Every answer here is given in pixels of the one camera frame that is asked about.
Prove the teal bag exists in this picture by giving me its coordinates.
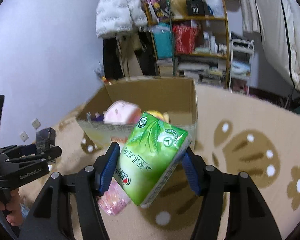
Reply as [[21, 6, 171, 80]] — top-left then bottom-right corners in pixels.
[[152, 23, 172, 59]]

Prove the red patterned bag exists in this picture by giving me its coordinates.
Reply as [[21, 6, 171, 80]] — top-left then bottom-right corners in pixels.
[[173, 24, 198, 54]]

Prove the pink plastic bundle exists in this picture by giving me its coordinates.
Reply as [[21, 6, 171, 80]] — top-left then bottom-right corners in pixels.
[[97, 178, 131, 216]]

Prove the blonde wig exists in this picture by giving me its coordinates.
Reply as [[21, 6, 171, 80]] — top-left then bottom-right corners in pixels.
[[170, 0, 188, 18]]

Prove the green tissue pack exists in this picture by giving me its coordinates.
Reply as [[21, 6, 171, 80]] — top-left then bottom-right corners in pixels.
[[114, 112, 191, 206]]

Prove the stack of books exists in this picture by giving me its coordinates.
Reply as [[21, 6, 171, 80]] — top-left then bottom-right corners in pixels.
[[157, 56, 227, 87]]

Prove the yellow plush toy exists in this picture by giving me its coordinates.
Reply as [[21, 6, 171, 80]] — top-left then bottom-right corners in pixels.
[[147, 111, 170, 123]]

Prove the black box with 40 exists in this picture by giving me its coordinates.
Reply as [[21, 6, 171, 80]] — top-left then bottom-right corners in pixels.
[[186, 0, 205, 16]]

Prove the white puffer jacket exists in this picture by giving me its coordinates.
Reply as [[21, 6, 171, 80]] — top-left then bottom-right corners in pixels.
[[96, 0, 148, 39]]

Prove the white rolling cart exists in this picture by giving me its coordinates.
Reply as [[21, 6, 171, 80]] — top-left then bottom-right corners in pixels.
[[229, 39, 255, 95]]

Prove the person's left hand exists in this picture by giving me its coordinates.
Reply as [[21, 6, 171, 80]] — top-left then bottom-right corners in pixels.
[[0, 189, 23, 226]]

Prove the cardboard storage box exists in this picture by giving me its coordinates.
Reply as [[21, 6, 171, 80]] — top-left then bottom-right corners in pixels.
[[76, 77, 198, 148]]

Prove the white wall switch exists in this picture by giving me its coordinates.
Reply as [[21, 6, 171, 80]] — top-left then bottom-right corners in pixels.
[[19, 131, 29, 142]]

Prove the beige trench coat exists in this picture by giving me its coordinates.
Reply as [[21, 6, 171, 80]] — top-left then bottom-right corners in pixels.
[[116, 33, 143, 77]]

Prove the wooden bookshelf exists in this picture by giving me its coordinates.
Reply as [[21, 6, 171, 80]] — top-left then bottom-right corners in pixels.
[[143, 0, 230, 88]]

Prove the black purple printed bag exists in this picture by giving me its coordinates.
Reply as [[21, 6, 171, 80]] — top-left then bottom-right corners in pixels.
[[147, 0, 170, 22]]

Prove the white wall socket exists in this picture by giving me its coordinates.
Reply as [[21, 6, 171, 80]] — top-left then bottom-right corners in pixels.
[[31, 118, 41, 130]]

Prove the snack bag by wall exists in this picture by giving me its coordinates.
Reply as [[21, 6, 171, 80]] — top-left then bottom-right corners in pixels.
[[94, 61, 112, 83]]

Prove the black tissue pack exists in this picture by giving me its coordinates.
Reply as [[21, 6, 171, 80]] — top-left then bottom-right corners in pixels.
[[36, 127, 56, 153]]

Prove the pink roll plush pillow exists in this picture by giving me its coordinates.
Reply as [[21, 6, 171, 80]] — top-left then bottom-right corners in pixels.
[[103, 100, 141, 125]]

